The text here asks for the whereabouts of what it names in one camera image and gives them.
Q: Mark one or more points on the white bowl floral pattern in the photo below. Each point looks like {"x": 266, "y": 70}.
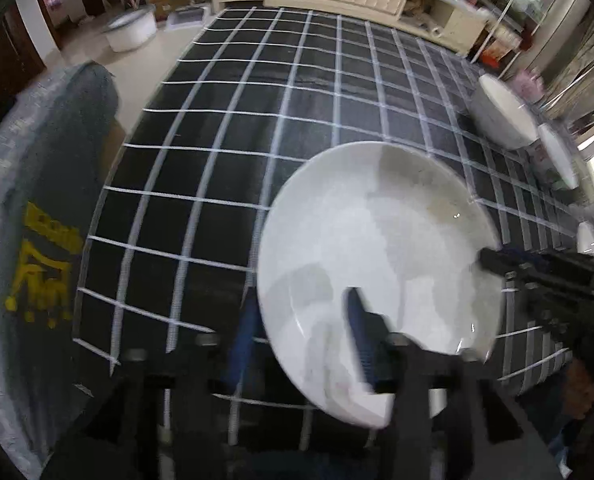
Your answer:
{"x": 560, "y": 158}

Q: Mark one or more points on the white plastic basin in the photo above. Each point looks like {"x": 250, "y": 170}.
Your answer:
{"x": 131, "y": 29}

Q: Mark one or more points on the white metal shelf rack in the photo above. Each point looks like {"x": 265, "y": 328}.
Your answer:
{"x": 508, "y": 32}

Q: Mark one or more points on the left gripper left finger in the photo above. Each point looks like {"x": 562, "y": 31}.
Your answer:
{"x": 193, "y": 375}

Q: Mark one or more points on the black white grid tablecloth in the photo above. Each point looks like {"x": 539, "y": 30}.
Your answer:
{"x": 173, "y": 246}

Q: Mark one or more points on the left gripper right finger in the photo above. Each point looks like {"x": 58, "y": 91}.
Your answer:
{"x": 395, "y": 364}

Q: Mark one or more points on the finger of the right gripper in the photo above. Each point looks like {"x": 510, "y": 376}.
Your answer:
{"x": 550, "y": 264}

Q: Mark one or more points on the pink bag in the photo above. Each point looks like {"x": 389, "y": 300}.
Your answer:
{"x": 528, "y": 85}

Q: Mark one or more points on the plain white plate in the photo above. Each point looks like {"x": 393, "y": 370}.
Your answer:
{"x": 401, "y": 228}

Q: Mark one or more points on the plain white bowl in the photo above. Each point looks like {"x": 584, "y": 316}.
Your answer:
{"x": 501, "y": 115}

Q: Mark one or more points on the grey chair yellow print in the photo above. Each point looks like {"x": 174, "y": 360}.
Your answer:
{"x": 52, "y": 169}

